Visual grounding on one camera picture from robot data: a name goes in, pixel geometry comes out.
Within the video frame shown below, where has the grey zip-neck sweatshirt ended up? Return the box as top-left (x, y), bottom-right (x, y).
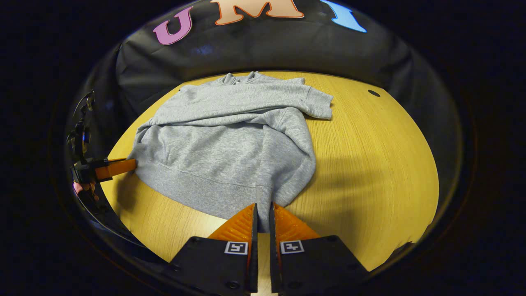
top-left (127, 71), bottom-right (333, 233)

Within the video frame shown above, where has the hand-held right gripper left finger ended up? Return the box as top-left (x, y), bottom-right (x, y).
top-left (166, 203), bottom-right (258, 293)

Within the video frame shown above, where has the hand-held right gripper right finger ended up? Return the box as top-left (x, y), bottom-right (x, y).
top-left (270, 202), bottom-right (368, 294)

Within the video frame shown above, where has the black backdrop cloth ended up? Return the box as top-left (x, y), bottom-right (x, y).
top-left (62, 0), bottom-right (463, 206)

